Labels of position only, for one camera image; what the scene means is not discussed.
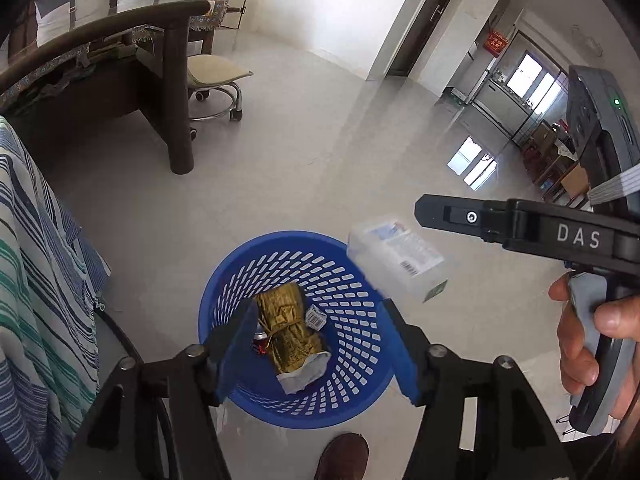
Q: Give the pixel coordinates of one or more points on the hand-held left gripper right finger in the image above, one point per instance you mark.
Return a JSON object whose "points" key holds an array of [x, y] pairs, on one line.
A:
{"points": [[402, 360]]}

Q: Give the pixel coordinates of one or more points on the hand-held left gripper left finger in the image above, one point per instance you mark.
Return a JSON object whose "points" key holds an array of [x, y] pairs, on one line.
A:
{"points": [[235, 355]]}

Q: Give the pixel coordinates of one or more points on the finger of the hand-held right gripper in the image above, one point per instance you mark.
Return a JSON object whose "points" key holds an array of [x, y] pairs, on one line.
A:
{"points": [[450, 215]]}

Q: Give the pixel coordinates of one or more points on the crushed red can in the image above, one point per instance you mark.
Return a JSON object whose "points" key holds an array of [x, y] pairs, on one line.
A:
{"points": [[260, 346]]}

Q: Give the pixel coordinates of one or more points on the gold foil wrapper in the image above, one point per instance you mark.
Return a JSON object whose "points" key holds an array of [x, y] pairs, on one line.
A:
{"points": [[287, 335]]}

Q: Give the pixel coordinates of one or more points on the clear plastic box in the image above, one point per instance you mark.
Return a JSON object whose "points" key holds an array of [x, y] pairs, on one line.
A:
{"points": [[400, 260]]}

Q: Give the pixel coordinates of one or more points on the blue plastic basket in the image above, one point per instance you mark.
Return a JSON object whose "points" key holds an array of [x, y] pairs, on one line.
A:
{"points": [[310, 270]]}

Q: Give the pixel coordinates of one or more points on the person's right hand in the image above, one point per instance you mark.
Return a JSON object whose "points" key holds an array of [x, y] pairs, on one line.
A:
{"points": [[575, 350]]}

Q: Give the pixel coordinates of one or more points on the stack of cardboard boxes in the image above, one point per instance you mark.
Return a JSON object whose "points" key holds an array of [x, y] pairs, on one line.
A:
{"points": [[575, 180]]}

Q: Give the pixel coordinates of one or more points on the brown shoe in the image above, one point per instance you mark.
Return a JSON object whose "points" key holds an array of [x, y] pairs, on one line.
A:
{"points": [[342, 457]]}

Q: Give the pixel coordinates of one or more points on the dark door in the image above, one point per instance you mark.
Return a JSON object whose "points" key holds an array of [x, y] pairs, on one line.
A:
{"points": [[430, 15]]}

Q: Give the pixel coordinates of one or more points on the striped tablecloth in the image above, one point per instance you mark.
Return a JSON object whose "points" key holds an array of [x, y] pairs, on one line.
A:
{"points": [[40, 285]]}

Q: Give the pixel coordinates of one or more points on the dark wooden coffee table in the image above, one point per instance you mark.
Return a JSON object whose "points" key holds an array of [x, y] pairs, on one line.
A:
{"points": [[177, 110]]}

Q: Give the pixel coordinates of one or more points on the beige wheeled stool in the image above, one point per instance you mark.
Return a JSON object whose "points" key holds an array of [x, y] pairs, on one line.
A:
{"points": [[215, 70]]}

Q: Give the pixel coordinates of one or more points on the floral sofa blanket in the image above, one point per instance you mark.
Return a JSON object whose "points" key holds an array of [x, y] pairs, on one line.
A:
{"points": [[210, 15]]}

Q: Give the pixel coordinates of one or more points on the red wall sign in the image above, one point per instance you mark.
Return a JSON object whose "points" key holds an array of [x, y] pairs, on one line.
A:
{"points": [[495, 41]]}

